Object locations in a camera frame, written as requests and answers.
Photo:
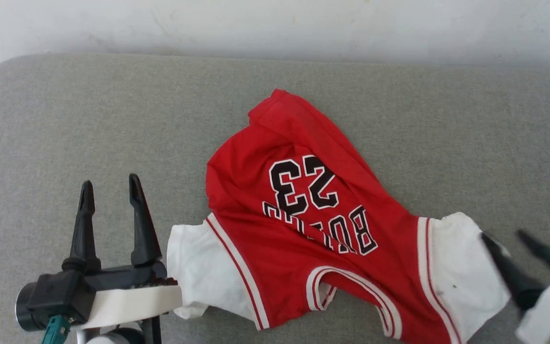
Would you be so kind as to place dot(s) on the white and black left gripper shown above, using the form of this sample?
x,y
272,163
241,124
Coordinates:
x,y
127,301

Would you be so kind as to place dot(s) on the red and white basketball jersey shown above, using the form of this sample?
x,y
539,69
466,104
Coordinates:
x,y
280,248

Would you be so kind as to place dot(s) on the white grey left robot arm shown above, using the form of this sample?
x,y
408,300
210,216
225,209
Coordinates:
x,y
112,337

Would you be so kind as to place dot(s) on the grey fabric sofa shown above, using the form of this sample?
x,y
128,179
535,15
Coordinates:
x,y
65,134

